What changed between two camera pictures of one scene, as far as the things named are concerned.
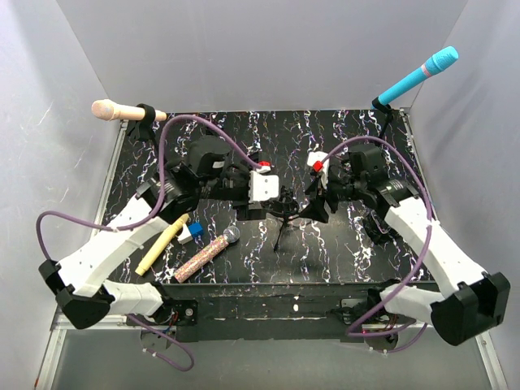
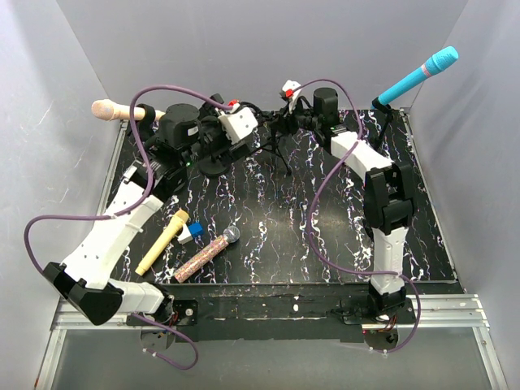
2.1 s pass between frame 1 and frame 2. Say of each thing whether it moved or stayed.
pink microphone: stayed
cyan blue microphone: stayed
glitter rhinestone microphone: stayed
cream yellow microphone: stayed
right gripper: moved
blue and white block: stayed
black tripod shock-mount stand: moved
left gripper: moved
